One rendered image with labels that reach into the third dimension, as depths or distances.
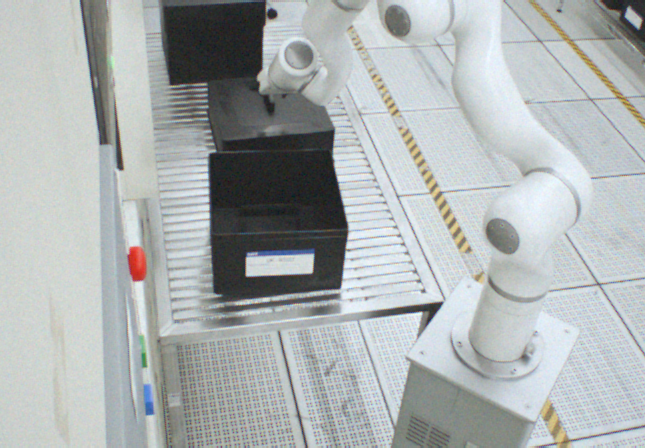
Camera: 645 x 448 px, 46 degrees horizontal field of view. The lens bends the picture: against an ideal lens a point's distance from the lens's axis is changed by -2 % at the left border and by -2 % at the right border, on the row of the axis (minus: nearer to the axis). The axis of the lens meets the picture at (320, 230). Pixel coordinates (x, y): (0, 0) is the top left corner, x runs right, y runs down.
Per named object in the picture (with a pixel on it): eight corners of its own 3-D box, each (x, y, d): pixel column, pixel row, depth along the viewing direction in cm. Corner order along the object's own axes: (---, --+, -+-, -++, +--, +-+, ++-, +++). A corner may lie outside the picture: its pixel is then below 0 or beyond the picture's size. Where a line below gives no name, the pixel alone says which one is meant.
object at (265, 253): (212, 296, 162) (210, 235, 151) (209, 210, 182) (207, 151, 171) (343, 290, 166) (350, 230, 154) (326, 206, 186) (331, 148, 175)
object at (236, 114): (335, 163, 199) (339, 121, 191) (221, 175, 193) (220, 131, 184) (309, 101, 220) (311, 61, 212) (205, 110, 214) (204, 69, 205)
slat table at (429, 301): (397, 484, 216) (443, 300, 165) (182, 520, 204) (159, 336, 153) (303, 194, 309) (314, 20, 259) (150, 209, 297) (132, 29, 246)
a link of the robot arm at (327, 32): (405, 15, 148) (335, 94, 173) (340, -38, 146) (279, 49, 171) (386, 42, 143) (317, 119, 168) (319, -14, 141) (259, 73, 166)
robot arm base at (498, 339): (555, 333, 160) (580, 271, 148) (522, 395, 148) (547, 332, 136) (473, 295, 167) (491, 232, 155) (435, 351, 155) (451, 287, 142)
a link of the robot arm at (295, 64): (316, 71, 173) (284, 45, 172) (330, 55, 160) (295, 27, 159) (294, 100, 172) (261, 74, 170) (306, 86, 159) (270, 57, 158)
